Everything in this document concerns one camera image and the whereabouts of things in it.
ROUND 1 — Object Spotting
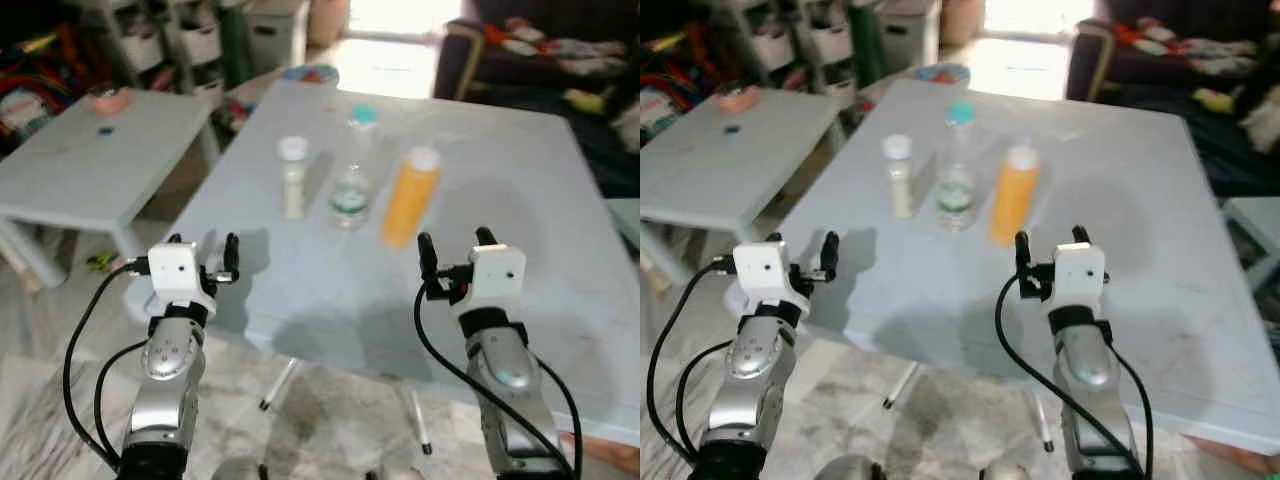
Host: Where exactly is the dark sofa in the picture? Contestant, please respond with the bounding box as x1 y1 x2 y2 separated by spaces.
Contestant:
1065 0 1280 197
432 0 641 197

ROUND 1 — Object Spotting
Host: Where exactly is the clear teal-capped water bottle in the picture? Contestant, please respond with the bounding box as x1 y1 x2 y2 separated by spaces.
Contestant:
935 100 987 234
328 103 386 232

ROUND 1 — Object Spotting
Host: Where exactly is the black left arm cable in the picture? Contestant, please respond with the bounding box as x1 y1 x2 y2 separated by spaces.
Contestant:
646 257 737 471
61 257 153 473

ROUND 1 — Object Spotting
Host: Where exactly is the orange juice bottle white cap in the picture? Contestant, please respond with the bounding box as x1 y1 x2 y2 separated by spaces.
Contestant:
987 143 1043 248
380 145 443 251

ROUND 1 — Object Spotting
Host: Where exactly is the orange floor object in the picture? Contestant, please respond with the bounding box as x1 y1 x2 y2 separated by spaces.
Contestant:
1215 440 1280 477
575 435 641 477

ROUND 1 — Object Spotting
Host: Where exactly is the large pale grey table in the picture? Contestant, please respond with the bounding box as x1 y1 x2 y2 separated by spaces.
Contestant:
775 78 1280 457
125 78 641 447

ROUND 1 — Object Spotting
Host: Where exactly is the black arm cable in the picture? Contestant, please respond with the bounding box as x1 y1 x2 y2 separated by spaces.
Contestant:
993 280 1153 477
61 257 153 473
646 257 737 471
412 283 586 477

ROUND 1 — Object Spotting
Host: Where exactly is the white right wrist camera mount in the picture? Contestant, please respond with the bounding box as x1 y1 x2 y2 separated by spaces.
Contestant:
1050 243 1108 316
466 243 528 317

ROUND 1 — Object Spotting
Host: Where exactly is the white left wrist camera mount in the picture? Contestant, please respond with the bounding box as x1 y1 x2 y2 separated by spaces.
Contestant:
147 243 218 317
733 241 813 319

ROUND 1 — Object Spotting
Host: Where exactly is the low white coffee table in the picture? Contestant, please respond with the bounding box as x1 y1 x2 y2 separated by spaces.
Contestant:
0 88 221 291
640 85 847 271

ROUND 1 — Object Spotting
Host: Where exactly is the small white side table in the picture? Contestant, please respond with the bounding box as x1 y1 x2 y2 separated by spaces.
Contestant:
1222 195 1280 263

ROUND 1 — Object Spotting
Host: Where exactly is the colourful clothes pile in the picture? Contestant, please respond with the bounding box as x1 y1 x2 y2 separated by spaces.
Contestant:
485 22 623 83
1112 22 1259 81

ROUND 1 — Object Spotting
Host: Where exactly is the colourful toy pile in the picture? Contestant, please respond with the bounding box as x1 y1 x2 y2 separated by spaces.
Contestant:
0 30 93 153
640 35 723 146

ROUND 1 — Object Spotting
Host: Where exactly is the blue round plate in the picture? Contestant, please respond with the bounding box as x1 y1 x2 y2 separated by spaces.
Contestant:
282 63 341 87
912 63 972 87

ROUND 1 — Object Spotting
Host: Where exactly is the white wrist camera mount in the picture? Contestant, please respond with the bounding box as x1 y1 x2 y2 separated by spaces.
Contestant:
466 243 528 317
733 241 813 319
147 243 218 317
1050 243 1108 316

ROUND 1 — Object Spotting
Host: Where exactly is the grey robot left leg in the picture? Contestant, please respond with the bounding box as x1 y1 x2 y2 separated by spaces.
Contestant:
210 457 266 480
812 455 883 480

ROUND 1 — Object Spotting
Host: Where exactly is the small white-capped beige bottle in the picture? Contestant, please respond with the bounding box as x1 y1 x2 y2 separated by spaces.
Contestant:
882 133 916 221
277 135 311 221

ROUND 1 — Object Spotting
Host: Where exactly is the pink bowl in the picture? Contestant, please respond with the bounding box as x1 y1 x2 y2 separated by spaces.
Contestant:
85 85 131 115
713 82 762 113

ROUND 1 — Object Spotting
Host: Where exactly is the white shelf with bins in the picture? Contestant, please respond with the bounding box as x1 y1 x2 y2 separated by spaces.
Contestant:
75 0 311 96
715 0 941 96

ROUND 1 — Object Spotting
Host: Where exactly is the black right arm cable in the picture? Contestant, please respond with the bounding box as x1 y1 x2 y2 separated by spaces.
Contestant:
993 280 1153 477
412 283 586 477

